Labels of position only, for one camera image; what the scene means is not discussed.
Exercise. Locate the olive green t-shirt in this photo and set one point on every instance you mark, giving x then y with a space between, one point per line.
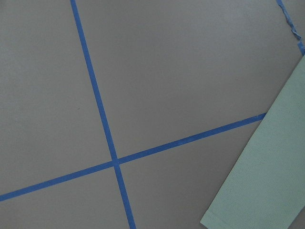
266 187

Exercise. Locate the brown paper table cover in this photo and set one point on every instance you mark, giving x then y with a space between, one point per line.
166 71

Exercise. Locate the blue tape grid lines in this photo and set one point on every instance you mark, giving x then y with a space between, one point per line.
114 162

